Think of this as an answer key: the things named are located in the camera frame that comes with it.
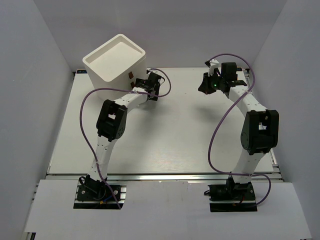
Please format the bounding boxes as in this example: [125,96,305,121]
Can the white three-drawer cabinet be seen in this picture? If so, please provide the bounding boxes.
[82,33,147,91]

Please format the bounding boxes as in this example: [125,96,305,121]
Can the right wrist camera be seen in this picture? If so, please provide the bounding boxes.
[205,58,221,77]

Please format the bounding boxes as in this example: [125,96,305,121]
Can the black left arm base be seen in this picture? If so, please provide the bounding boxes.
[73,175,124,210]

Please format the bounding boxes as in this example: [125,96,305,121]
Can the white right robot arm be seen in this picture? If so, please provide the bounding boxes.
[198,59,279,184]

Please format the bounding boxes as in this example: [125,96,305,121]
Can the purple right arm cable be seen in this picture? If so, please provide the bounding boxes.
[207,52,273,206]

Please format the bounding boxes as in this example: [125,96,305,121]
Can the blue label sticker left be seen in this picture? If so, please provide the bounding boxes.
[76,69,87,75]

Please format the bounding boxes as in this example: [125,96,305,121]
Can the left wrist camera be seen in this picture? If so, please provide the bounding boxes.
[146,69,158,75]

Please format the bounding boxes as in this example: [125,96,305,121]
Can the aluminium table rail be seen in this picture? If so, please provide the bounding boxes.
[45,172,283,182]

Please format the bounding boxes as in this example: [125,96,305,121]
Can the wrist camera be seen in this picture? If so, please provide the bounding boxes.
[205,58,221,77]
[146,69,158,75]

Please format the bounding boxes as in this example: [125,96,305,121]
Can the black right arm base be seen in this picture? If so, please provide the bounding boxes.
[203,182,258,213]

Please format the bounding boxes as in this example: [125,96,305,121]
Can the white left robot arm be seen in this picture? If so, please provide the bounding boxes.
[82,72,162,192]

